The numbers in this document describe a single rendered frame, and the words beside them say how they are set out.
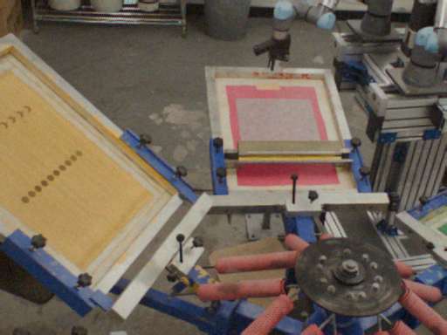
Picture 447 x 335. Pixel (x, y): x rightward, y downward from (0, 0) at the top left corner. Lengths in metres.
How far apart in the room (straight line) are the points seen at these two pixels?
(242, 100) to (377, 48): 0.79
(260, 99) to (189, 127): 1.80
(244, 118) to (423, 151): 1.03
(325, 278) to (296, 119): 1.19
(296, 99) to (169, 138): 1.75
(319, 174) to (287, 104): 0.43
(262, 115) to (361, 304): 1.29
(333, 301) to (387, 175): 1.79
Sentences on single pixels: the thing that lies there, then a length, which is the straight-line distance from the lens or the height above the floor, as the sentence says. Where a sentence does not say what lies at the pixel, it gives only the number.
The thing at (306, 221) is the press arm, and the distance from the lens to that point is 2.37.
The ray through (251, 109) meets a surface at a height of 1.09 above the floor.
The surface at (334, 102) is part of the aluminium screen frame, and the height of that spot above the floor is 1.12.
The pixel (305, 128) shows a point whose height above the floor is 1.07.
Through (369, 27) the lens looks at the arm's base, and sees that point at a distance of 3.30.
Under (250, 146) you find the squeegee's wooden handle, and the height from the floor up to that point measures 1.13.
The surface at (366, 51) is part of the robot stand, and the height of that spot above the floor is 1.18.
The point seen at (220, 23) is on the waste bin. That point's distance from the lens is 5.81.
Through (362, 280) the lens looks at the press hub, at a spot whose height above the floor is 1.32.
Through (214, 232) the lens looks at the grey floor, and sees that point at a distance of 3.85.
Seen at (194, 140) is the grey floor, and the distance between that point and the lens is 4.57.
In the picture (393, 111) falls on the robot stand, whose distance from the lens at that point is 2.92.
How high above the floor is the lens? 2.61
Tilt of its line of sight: 37 degrees down
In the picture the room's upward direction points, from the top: 8 degrees clockwise
